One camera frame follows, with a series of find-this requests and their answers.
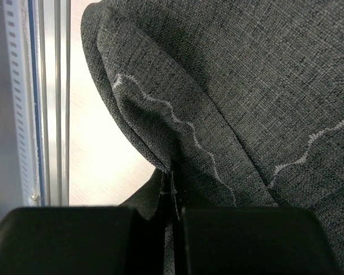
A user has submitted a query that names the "aluminium rail front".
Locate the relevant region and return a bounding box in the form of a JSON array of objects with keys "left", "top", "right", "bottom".
[{"left": 28, "top": 1, "right": 71, "bottom": 207}]

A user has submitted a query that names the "grey cloth napkin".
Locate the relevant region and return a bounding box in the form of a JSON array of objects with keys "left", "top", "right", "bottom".
[{"left": 81, "top": 1, "right": 344, "bottom": 274}]

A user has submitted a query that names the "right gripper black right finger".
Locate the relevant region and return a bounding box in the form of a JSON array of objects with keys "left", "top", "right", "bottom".
[{"left": 170, "top": 171, "right": 188, "bottom": 274}]

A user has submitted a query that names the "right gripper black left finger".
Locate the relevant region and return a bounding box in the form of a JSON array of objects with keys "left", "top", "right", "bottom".
[{"left": 122, "top": 169, "right": 168, "bottom": 274}]

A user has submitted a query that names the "white slotted cable duct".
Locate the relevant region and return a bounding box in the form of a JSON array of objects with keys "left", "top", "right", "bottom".
[{"left": 3, "top": 1, "right": 37, "bottom": 206}]

